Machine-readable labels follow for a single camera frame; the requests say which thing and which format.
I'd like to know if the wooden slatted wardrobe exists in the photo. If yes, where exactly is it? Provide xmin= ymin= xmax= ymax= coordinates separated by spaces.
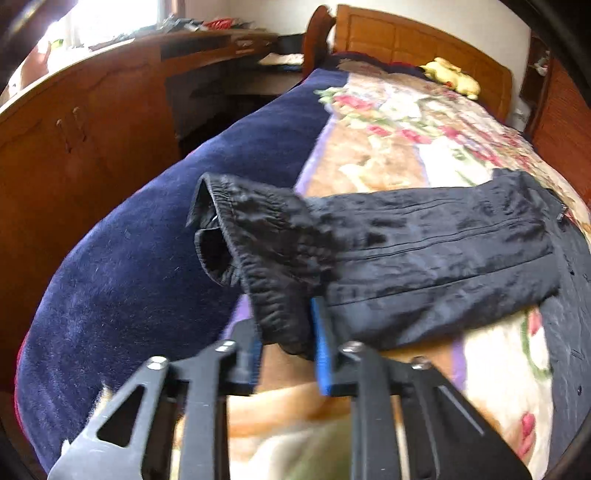
xmin=520 ymin=33 xmax=590 ymax=204

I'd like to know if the wooden chair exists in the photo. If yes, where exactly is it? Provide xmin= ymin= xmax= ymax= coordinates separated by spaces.
xmin=257 ymin=5 xmax=338 ymax=80

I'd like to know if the red basket on desk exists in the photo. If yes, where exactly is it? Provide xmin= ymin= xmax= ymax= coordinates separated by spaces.
xmin=201 ymin=17 xmax=240 ymax=30

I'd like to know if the floral bed blanket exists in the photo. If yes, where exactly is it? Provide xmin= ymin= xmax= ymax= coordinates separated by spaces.
xmin=82 ymin=68 xmax=591 ymax=480

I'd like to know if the wooden bed headboard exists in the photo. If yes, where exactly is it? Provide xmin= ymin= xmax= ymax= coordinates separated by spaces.
xmin=334 ymin=4 xmax=513 ymax=121

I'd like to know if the black jacket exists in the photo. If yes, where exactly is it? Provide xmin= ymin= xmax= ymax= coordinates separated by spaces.
xmin=187 ymin=170 xmax=590 ymax=459

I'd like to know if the yellow plush toy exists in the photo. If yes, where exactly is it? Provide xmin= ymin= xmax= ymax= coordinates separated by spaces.
xmin=421 ymin=57 xmax=481 ymax=101

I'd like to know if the long wooden desk cabinet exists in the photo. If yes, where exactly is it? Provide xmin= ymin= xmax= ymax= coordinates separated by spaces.
xmin=0 ymin=28 xmax=281 ymax=393

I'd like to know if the navy blue velvet blanket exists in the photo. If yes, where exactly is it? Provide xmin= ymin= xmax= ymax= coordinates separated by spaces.
xmin=15 ymin=69 xmax=348 ymax=469

